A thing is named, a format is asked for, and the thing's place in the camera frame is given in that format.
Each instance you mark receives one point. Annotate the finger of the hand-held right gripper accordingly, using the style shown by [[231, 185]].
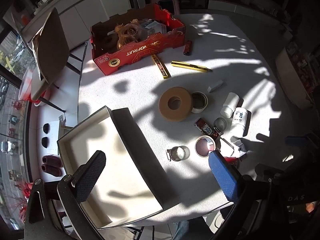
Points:
[[265, 171], [297, 140]]

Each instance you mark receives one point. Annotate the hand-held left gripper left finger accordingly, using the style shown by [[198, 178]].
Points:
[[90, 177]]

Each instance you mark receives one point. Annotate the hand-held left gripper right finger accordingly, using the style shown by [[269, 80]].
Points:
[[225, 177]]

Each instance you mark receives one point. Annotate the small red box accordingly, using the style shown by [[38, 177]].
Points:
[[232, 161]]

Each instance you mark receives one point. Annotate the white power adapter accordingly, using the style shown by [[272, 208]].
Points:
[[227, 148]]

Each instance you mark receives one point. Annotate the white shallow cardboard tray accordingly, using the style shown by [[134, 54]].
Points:
[[117, 165]]

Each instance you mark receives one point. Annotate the white bottle with label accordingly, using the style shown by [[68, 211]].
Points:
[[238, 121]]

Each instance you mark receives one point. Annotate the white tape roll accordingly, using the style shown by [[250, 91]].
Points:
[[203, 105]]

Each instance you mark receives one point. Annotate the brown tape roll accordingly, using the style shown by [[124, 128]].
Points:
[[167, 113]]

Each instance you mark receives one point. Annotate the person's right hand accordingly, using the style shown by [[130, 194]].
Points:
[[310, 207]]

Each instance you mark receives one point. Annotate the tape roll with flag sticker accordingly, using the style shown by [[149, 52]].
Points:
[[203, 146]]

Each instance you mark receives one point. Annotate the white wooden footstool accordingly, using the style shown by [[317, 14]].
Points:
[[56, 135]]

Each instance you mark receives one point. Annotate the red snack packet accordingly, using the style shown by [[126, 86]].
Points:
[[203, 127]]

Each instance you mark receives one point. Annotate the person's blue jeans leg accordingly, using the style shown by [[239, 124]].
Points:
[[190, 228]]

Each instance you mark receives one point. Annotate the red plastic stool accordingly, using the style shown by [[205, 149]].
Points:
[[28, 188]]

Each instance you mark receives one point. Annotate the display shelf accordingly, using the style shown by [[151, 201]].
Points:
[[300, 75]]

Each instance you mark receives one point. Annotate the plain white bottle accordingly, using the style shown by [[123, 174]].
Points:
[[230, 102]]

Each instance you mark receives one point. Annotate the row of parked cars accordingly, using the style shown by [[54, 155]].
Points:
[[7, 146]]

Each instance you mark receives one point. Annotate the white plastic basin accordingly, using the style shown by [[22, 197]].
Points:
[[37, 102]]

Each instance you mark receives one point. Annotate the grey rectangular block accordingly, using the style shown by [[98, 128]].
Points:
[[215, 86]]

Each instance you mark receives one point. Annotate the red plastic basin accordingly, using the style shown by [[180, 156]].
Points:
[[25, 85]]

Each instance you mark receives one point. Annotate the yellow utility knife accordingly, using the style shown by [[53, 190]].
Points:
[[187, 65]]

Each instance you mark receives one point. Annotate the yellow blade case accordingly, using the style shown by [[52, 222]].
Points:
[[161, 67]]

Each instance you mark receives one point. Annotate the red lighter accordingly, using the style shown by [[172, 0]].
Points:
[[188, 48]]

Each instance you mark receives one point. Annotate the red cardboard box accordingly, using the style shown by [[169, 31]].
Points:
[[140, 50]]

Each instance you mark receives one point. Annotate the brown dining chair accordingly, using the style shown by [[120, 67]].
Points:
[[53, 42]]

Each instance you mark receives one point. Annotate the golden artificial rose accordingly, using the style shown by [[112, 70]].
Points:
[[130, 31]]

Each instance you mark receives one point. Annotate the clear plastic packaging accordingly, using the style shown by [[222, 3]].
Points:
[[153, 27]]

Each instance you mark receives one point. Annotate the white cabinet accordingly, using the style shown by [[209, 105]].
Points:
[[75, 10]]

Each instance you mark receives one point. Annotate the pink plastic stool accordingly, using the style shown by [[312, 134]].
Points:
[[162, 1]]

